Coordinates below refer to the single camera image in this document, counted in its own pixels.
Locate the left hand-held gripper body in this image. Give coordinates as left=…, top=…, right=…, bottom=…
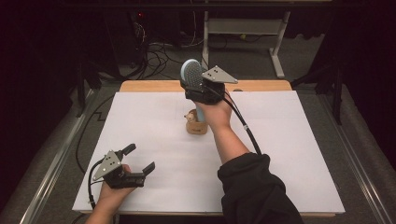
left=92, top=149, right=147, bottom=189

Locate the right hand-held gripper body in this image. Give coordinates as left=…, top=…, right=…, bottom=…
left=183, top=65, right=239, bottom=105

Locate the light blue hairbrush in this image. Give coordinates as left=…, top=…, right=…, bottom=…
left=179, top=58, right=206, bottom=123

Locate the wooden cup with figurine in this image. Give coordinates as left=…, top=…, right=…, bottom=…
left=183, top=108, right=209, bottom=136

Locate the person's left hand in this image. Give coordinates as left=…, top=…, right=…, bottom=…
left=96, top=163, right=136, bottom=214

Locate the person's right hand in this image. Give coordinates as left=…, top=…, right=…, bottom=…
left=193, top=91, right=233, bottom=133

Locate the white board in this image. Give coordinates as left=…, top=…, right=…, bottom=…
left=71, top=90, right=347, bottom=216

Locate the wooden table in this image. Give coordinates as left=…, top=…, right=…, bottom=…
left=78, top=79, right=336, bottom=218

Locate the black stand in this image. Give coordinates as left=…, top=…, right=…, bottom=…
left=75, top=60, right=105, bottom=119
left=290, top=60, right=346, bottom=126

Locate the black computer tower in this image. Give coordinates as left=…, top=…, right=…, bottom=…
left=103, top=9, right=148, bottom=69

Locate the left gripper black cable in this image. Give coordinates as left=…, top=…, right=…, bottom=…
left=87, top=157, right=106, bottom=210

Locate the tangle of floor cables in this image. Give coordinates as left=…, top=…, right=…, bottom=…
left=129, top=17, right=208, bottom=81

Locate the black floor cable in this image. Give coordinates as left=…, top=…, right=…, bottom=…
left=75, top=92, right=117, bottom=175

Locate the metal floor rail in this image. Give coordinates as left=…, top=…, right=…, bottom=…
left=317, top=92, right=396, bottom=224
left=18, top=89, right=98, bottom=224

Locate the white desk frame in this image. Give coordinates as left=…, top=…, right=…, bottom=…
left=200, top=9, right=287, bottom=79

